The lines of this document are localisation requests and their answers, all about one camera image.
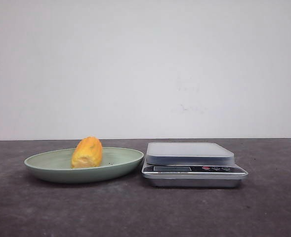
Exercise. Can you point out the silver digital kitchen scale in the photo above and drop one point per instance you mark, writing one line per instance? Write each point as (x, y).
(191, 164)

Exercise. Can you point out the pale green plate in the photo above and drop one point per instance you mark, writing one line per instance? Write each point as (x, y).
(55, 166)

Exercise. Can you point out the yellow corn cob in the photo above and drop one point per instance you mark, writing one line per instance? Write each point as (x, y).
(88, 153)

